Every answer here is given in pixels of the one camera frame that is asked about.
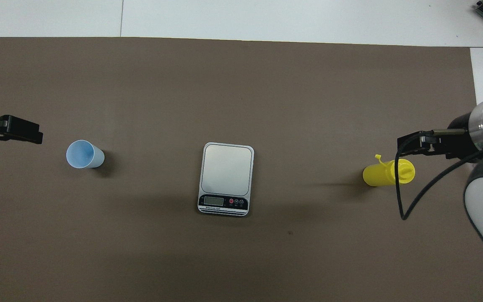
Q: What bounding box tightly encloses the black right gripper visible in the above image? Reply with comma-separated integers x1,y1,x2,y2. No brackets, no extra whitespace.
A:
397,112,483,162

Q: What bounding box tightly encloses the yellow squeeze seasoning bottle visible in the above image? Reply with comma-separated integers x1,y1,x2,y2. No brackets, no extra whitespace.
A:
363,154,415,187

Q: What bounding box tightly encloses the light blue plastic cup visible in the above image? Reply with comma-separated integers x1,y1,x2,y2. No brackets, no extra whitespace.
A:
66,140,105,169

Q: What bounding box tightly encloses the silver digital kitchen scale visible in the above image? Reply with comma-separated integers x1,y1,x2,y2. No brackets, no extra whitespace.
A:
197,142,254,217

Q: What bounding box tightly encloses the brown paper table mat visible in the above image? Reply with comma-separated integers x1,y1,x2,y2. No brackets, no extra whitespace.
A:
0,37,483,302

